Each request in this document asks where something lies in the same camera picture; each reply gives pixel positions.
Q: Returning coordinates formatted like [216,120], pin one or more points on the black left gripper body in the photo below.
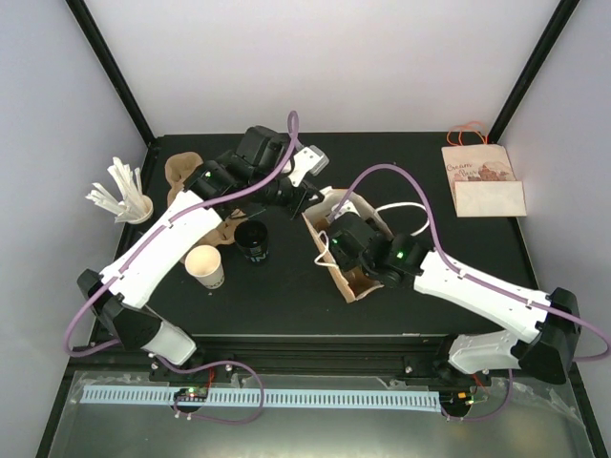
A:
[293,207]

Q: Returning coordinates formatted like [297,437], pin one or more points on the brown paper takeout bag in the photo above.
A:
[357,247]

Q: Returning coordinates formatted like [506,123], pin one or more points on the stack of black cup lids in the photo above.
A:
[252,239]

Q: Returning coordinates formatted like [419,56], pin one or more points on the brown pulp cup carrier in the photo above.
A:
[223,234]

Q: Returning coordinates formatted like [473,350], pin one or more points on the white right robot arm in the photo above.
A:
[538,333]

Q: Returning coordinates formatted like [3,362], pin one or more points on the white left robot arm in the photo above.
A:
[267,168]

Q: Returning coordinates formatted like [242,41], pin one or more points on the white paper coffee cup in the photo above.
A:
[204,264]

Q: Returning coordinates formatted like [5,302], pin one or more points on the stack of pulp cup carriers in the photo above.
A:
[177,169]

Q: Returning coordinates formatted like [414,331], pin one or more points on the cup of white wrapped stirrers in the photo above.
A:
[133,207]

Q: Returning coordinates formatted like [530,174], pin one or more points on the printed paper bag orange handles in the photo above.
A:
[480,175]

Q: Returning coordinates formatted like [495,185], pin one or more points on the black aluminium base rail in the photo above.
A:
[416,360]

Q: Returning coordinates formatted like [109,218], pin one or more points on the light blue cable duct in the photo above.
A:
[268,397]

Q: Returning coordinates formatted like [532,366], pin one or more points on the black left frame post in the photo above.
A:
[106,59]

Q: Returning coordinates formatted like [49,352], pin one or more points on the black frame post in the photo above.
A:
[106,59]
[546,42]

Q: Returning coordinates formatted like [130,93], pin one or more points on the black right frame post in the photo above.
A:
[546,42]

